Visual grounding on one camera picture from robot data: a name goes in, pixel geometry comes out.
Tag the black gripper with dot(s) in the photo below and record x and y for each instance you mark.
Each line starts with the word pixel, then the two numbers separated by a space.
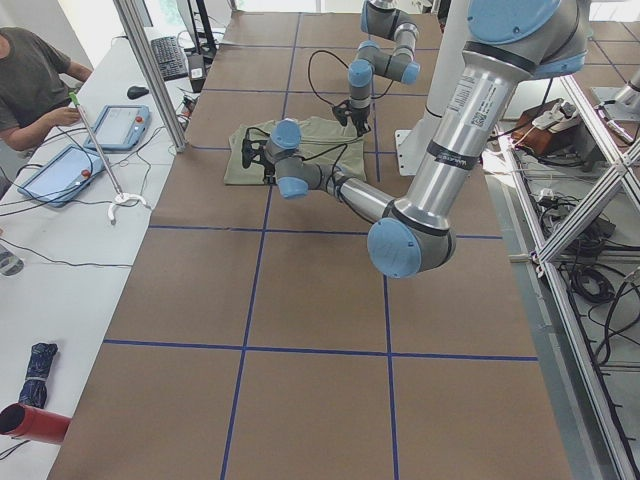
pixel 270 173
pixel 358 114

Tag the olive green long-sleeve shirt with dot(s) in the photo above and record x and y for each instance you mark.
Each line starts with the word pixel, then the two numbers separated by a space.
pixel 321 142

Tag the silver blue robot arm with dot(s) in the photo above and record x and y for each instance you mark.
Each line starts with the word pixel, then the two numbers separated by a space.
pixel 381 19
pixel 510 42

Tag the black power brick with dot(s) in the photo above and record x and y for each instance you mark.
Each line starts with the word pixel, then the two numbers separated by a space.
pixel 196 72

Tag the silver reacher grabber stick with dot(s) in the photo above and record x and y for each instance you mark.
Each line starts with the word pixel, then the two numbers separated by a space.
pixel 122 198

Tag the far blue teach pendant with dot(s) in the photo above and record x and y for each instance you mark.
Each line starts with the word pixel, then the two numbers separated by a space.
pixel 120 128

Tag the blue teach pendant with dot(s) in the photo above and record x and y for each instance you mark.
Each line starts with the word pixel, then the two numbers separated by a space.
pixel 120 128
pixel 62 178

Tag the black computer mouse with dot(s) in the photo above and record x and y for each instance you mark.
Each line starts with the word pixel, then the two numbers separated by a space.
pixel 135 92

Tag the black computer keyboard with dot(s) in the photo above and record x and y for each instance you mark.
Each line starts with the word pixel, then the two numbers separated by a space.
pixel 169 57

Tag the brown box with white device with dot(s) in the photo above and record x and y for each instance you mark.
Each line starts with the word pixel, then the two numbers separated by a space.
pixel 556 126

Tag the near blue teach pendant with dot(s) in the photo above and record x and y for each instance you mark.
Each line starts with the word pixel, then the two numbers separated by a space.
pixel 62 178

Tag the seated person in grey shirt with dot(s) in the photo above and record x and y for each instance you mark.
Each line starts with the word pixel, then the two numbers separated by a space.
pixel 34 98

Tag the folded dark blue umbrella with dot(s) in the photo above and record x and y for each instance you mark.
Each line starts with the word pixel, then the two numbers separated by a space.
pixel 34 391

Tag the red cylinder tube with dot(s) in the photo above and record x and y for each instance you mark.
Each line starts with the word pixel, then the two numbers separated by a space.
pixel 31 423

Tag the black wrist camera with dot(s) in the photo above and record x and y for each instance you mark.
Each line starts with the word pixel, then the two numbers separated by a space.
pixel 253 152
pixel 340 112

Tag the aluminium frame post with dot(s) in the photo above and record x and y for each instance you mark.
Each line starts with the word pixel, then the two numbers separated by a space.
pixel 134 30

